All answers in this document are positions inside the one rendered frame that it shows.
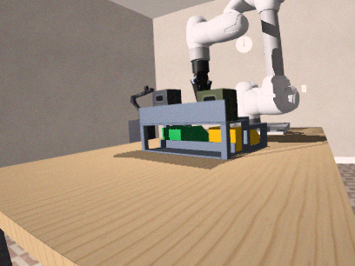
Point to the yellow bin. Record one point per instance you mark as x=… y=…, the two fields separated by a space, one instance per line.
x=236 y=136

